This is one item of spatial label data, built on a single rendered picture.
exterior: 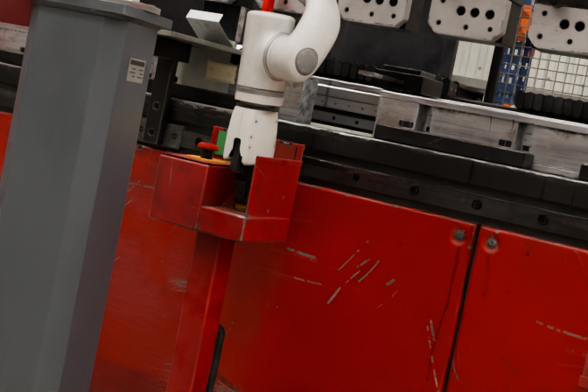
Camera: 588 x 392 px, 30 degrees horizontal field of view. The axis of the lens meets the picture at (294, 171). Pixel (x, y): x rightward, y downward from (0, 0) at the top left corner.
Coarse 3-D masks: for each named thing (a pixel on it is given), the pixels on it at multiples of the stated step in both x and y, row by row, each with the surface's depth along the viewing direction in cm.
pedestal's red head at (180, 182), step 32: (160, 160) 194; (192, 160) 191; (224, 160) 206; (256, 160) 185; (288, 160) 194; (160, 192) 194; (192, 192) 191; (224, 192) 196; (256, 192) 187; (288, 192) 197; (192, 224) 190; (224, 224) 187; (256, 224) 189; (288, 224) 199
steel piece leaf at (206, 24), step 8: (192, 16) 232; (200, 16) 231; (208, 16) 230; (216, 16) 229; (192, 24) 234; (200, 24) 232; (208, 24) 231; (216, 24) 229; (200, 32) 235; (208, 32) 233; (216, 32) 232; (224, 32) 231; (208, 40) 236; (216, 40) 235; (224, 40) 233
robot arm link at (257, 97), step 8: (240, 88) 188; (248, 88) 187; (240, 96) 188; (248, 96) 187; (256, 96) 187; (264, 96) 187; (272, 96) 187; (280, 96) 189; (248, 104) 188; (256, 104) 188; (264, 104) 187; (272, 104) 188; (280, 104) 189
